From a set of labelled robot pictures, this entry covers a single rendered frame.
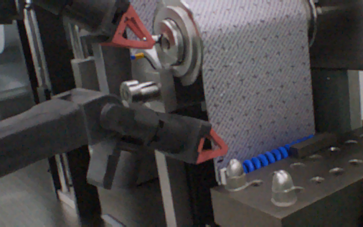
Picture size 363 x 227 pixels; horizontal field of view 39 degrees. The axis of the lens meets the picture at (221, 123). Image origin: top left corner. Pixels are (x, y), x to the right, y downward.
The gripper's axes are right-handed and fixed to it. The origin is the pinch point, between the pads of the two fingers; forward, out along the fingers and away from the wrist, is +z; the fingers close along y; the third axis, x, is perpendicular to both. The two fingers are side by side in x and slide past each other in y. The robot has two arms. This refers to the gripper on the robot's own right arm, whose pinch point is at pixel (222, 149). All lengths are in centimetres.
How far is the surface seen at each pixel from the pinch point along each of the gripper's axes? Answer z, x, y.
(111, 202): 1.6, -18.5, -34.2
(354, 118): 48, 16, -13
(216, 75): -5.5, 11.1, 0.2
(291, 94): 11.8, 12.9, 0.2
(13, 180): -8, -24, -71
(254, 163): 5.8, -0.9, 2.3
